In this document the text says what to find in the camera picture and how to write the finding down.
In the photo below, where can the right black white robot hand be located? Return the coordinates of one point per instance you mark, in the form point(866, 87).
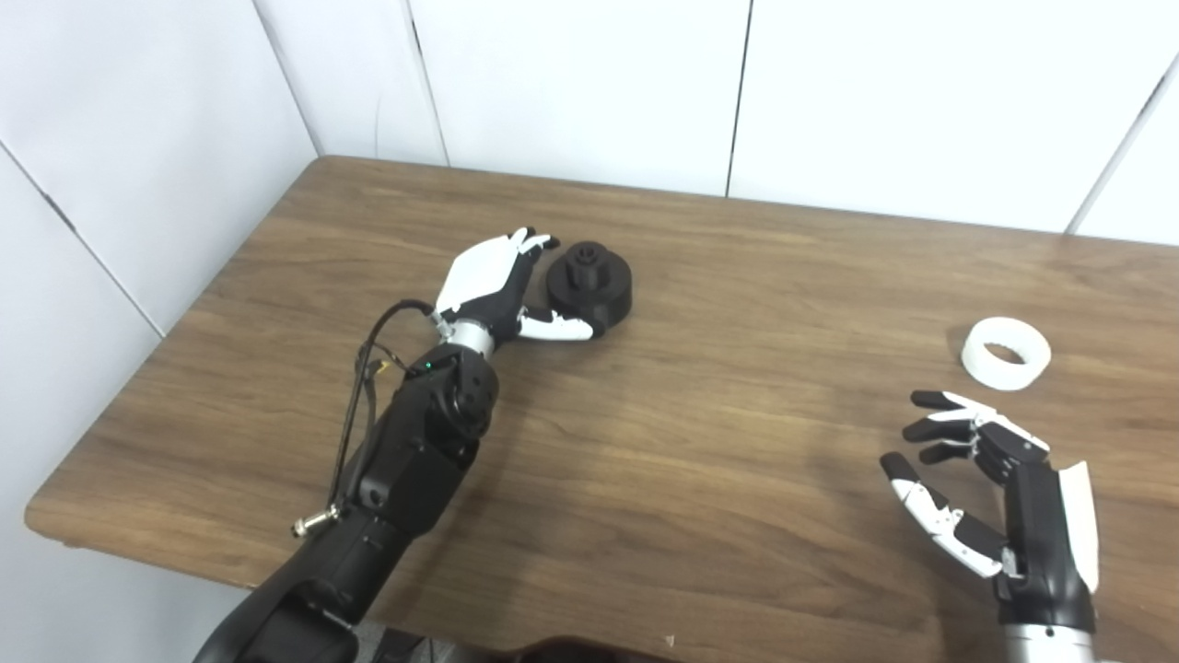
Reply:
point(1036, 525)

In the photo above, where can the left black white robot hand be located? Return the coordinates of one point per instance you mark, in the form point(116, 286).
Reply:
point(484, 276)

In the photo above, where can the round black stepped part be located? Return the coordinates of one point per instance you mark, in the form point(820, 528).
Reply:
point(608, 290)

